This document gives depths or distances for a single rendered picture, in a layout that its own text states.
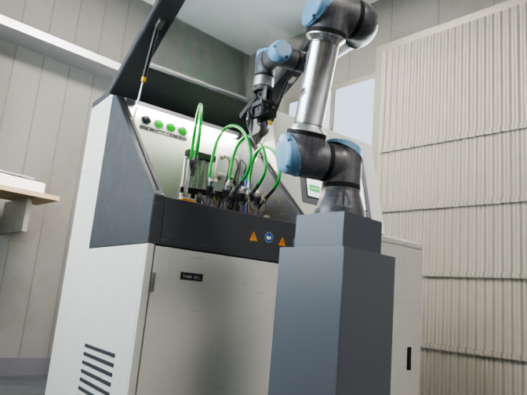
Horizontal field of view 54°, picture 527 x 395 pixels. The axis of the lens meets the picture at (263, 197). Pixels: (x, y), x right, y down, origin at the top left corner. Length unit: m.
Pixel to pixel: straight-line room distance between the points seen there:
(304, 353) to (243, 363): 0.50
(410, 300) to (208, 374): 1.09
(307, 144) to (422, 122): 2.41
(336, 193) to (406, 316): 1.11
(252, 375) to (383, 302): 0.63
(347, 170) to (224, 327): 0.70
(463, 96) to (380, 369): 2.53
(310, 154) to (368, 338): 0.52
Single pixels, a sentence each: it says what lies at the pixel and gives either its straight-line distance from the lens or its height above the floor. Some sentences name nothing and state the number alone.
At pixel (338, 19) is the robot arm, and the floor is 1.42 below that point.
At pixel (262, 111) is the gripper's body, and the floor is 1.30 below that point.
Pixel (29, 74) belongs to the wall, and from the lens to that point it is 4.26.
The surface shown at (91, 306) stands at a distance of 2.08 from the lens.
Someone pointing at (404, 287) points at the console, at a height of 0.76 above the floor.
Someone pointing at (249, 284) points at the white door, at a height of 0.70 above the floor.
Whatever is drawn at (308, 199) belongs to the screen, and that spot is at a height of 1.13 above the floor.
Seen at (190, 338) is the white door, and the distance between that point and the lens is 1.77.
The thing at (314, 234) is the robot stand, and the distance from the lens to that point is 1.47.
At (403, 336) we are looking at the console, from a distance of 2.47.
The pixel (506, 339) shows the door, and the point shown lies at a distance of 3.33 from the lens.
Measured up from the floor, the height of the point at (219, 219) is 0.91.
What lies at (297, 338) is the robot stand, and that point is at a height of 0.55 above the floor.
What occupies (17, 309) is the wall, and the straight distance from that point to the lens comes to 4.06.
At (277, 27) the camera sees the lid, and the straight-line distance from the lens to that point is 2.26.
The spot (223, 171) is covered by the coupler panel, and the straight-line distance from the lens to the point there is 2.48.
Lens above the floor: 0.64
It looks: 12 degrees up
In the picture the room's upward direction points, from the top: 5 degrees clockwise
